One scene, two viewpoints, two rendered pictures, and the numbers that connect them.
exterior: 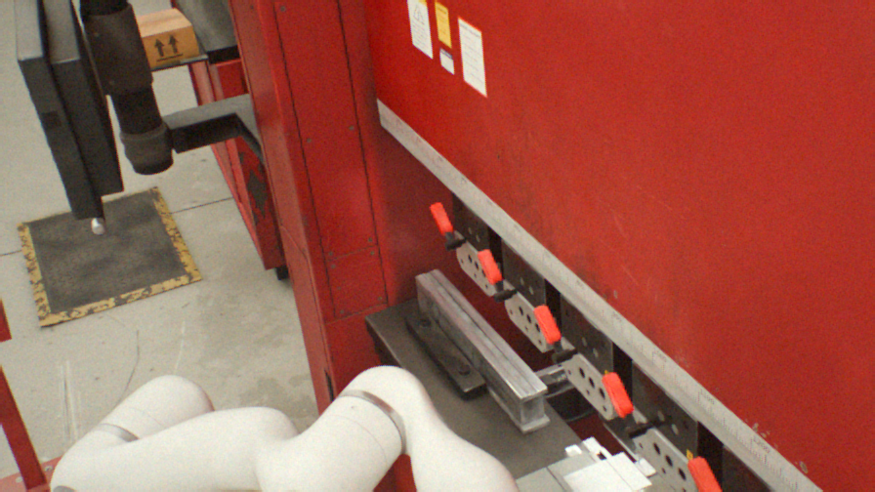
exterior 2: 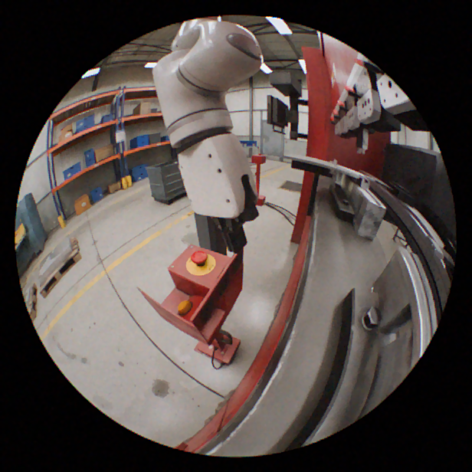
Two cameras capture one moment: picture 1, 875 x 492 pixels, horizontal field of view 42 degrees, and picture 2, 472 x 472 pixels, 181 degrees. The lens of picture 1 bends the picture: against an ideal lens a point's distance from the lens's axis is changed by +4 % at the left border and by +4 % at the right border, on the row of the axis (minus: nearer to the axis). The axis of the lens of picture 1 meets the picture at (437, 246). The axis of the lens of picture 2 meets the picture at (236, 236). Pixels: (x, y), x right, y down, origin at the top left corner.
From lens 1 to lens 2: 153 cm
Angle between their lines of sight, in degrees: 40
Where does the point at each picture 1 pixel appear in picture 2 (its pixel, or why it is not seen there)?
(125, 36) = (295, 114)
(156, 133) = (295, 132)
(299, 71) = (314, 103)
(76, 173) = (269, 114)
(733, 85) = not seen: outside the picture
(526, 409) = (339, 176)
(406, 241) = (331, 153)
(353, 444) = not seen: hidden behind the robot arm
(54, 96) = (270, 100)
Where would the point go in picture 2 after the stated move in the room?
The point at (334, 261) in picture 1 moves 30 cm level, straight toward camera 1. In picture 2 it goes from (312, 147) to (301, 145)
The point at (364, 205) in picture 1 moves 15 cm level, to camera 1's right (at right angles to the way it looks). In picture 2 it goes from (322, 138) to (339, 142)
